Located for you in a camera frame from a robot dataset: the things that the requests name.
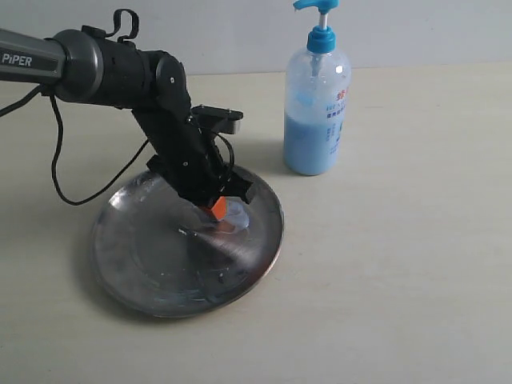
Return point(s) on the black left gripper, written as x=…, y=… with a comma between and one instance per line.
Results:
x=185, y=158

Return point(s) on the blue lotion pump bottle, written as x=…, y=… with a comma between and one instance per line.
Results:
x=317, y=81

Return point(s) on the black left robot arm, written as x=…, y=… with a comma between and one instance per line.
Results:
x=87, y=67

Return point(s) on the blue soap blob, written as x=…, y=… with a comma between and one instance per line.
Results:
x=236, y=219

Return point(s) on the round stainless steel plate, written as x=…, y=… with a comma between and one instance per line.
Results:
x=150, y=253

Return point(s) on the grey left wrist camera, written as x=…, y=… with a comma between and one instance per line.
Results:
x=219, y=120

